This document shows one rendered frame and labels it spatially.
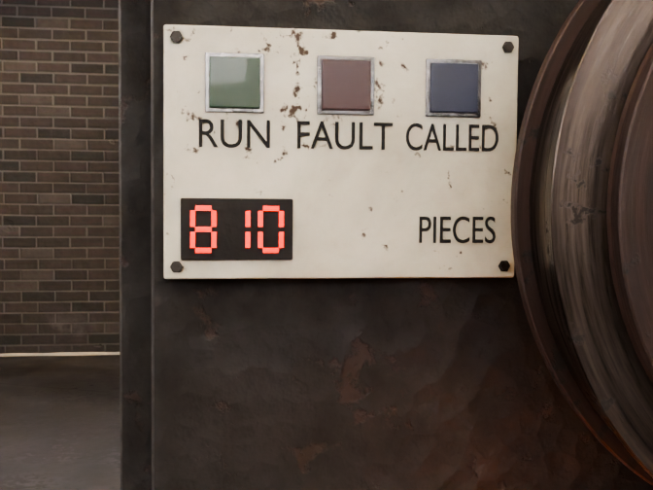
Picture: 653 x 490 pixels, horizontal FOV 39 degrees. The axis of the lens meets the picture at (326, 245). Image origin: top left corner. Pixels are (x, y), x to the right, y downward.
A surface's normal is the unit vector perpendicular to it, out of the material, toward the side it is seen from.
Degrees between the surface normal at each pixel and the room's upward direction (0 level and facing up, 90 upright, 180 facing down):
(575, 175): 90
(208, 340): 90
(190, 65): 90
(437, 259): 90
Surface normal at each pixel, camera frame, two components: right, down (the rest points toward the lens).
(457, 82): 0.14, 0.05
